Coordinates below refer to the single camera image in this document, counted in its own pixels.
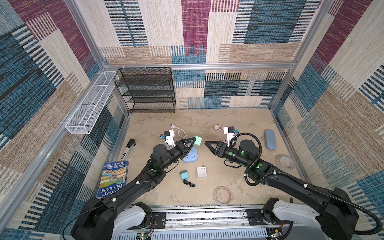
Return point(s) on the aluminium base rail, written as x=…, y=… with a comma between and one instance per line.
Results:
x=276, y=221

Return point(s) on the blue fabric glasses case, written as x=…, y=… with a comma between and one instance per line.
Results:
x=270, y=140

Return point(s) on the black grey stapler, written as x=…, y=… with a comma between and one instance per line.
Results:
x=131, y=146

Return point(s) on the blue children's book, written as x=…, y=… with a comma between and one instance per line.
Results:
x=114, y=177

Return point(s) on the clear tape roll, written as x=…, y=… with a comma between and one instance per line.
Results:
x=223, y=196

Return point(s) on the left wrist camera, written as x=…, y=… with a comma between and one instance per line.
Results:
x=168, y=137

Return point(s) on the black wire shelf rack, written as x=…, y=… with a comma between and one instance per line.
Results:
x=147, y=90

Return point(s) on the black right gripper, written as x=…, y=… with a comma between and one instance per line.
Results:
x=220, y=148

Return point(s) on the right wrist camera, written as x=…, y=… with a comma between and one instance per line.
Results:
x=231, y=134

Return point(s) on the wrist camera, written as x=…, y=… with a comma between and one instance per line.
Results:
x=168, y=137
x=231, y=134

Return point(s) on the teal charger with black cable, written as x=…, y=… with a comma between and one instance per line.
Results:
x=185, y=177

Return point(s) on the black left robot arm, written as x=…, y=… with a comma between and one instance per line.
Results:
x=96, y=220

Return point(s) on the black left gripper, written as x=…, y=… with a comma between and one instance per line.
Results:
x=181, y=149

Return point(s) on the white wire wall basket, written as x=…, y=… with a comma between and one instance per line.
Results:
x=87, y=113

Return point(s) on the blue square power strip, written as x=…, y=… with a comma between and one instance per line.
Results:
x=192, y=156

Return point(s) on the transparent tape roll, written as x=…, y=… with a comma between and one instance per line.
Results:
x=285, y=163

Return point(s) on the white square charger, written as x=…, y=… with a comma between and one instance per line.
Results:
x=202, y=172

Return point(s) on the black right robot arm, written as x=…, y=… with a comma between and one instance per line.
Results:
x=335, y=214

